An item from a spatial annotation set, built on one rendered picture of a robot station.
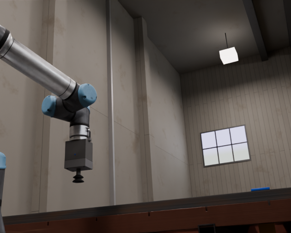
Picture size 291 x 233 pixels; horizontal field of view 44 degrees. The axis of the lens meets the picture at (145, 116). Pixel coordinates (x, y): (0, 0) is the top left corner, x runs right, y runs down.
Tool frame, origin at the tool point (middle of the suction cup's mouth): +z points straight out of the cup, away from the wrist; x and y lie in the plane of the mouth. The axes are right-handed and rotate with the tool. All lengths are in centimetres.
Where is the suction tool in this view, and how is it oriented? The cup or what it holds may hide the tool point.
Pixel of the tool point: (78, 181)
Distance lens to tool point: 135.1
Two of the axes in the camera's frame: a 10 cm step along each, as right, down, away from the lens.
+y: -9.6, 1.4, 2.5
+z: 0.4, 9.3, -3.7
